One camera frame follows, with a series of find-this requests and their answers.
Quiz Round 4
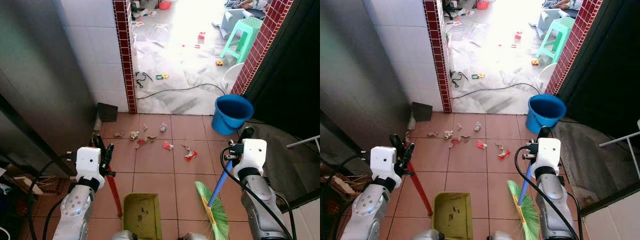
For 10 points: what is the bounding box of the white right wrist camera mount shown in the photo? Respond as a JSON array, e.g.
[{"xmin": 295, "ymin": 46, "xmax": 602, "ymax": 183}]
[
  {"xmin": 232, "ymin": 139, "xmax": 268, "ymax": 176},
  {"xmin": 530, "ymin": 138, "xmax": 562, "ymax": 175}
]

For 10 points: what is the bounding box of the grey plastic stool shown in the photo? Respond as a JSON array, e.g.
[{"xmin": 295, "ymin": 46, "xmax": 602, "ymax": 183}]
[
  {"xmin": 220, "ymin": 9, "xmax": 253, "ymax": 41},
  {"xmin": 537, "ymin": 9, "xmax": 568, "ymax": 38}
]

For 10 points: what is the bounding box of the seated person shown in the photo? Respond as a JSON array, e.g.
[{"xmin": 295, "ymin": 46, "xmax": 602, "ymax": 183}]
[
  {"xmin": 225, "ymin": 0, "xmax": 273, "ymax": 13},
  {"xmin": 542, "ymin": 0, "xmax": 583, "ymax": 12}
]

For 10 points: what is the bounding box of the white plastic bucket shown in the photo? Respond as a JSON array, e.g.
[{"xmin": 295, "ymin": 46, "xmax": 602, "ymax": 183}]
[
  {"xmin": 221, "ymin": 62, "xmax": 246, "ymax": 95},
  {"xmin": 536, "ymin": 62, "xmax": 558, "ymax": 93}
]

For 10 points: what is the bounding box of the green plastic stool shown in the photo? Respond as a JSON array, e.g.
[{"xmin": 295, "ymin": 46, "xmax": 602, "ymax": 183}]
[
  {"xmin": 536, "ymin": 16, "xmax": 577, "ymax": 63},
  {"xmin": 220, "ymin": 17, "xmax": 264, "ymax": 66}
]

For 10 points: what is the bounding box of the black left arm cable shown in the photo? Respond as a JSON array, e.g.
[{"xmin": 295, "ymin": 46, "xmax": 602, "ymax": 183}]
[
  {"xmin": 325, "ymin": 155, "xmax": 373, "ymax": 240},
  {"xmin": 27, "ymin": 156, "xmax": 76, "ymax": 240}
]

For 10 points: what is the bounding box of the dark square board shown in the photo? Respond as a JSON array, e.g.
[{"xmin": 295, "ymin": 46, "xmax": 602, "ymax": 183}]
[
  {"xmin": 411, "ymin": 101, "xmax": 434, "ymax": 122},
  {"xmin": 96, "ymin": 102, "xmax": 119, "ymax": 123}
]

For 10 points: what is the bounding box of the olive dustpan with red handle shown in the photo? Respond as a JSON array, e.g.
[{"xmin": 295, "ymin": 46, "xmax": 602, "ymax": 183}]
[
  {"xmin": 104, "ymin": 170, "xmax": 164, "ymax": 240},
  {"xmin": 406, "ymin": 161, "xmax": 475, "ymax": 240}
]

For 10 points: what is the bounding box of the white metal frame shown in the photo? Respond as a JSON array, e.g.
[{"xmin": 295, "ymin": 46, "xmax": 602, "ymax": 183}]
[
  {"xmin": 286, "ymin": 135, "xmax": 321, "ymax": 153},
  {"xmin": 598, "ymin": 120, "xmax": 640, "ymax": 181}
]

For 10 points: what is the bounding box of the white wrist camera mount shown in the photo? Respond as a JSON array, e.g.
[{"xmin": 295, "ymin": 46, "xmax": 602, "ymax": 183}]
[
  {"xmin": 66, "ymin": 146, "xmax": 104, "ymax": 182},
  {"xmin": 530, "ymin": 138, "xmax": 562, "ymax": 175},
  {"xmin": 232, "ymin": 139, "xmax": 268, "ymax": 176},
  {"xmin": 369, "ymin": 146, "xmax": 404, "ymax": 180}
]

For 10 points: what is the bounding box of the brown cardboard box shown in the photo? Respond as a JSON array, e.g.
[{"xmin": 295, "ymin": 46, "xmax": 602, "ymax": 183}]
[
  {"xmin": 322, "ymin": 172, "xmax": 366, "ymax": 201},
  {"xmin": 14, "ymin": 172, "xmax": 66, "ymax": 197}
]

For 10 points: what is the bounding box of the blue plastic bucket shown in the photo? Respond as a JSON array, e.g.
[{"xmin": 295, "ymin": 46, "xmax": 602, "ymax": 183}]
[
  {"xmin": 525, "ymin": 93, "xmax": 567, "ymax": 135},
  {"xmin": 211, "ymin": 94, "xmax": 255, "ymax": 136}
]

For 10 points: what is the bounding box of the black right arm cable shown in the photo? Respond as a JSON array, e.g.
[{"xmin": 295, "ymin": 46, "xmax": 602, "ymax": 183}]
[
  {"xmin": 220, "ymin": 145, "xmax": 296, "ymax": 240},
  {"xmin": 513, "ymin": 144, "xmax": 585, "ymax": 240}
]

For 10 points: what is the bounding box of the green broom with blue handle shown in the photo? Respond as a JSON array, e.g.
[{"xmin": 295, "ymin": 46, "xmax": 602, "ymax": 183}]
[
  {"xmin": 194, "ymin": 160, "xmax": 234, "ymax": 240},
  {"xmin": 507, "ymin": 170, "xmax": 542, "ymax": 240}
]

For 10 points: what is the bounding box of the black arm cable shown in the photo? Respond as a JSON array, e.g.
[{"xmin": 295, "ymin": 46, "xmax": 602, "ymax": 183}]
[
  {"xmin": 513, "ymin": 144, "xmax": 585, "ymax": 240},
  {"xmin": 220, "ymin": 145, "xmax": 296, "ymax": 240},
  {"xmin": 27, "ymin": 156, "xmax": 76, "ymax": 240},
  {"xmin": 325, "ymin": 155, "xmax": 373, "ymax": 240}
]

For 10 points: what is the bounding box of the long black floor cable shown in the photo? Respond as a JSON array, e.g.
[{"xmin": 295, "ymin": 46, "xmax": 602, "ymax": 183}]
[
  {"xmin": 451, "ymin": 82, "xmax": 543, "ymax": 100},
  {"xmin": 136, "ymin": 82, "xmax": 228, "ymax": 101}
]

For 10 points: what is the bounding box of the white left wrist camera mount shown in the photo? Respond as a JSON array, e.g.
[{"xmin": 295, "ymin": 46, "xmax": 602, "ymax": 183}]
[
  {"xmin": 66, "ymin": 146, "xmax": 104, "ymax": 182},
  {"xmin": 369, "ymin": 146, "xmax": 404, "ymax": 180}
]

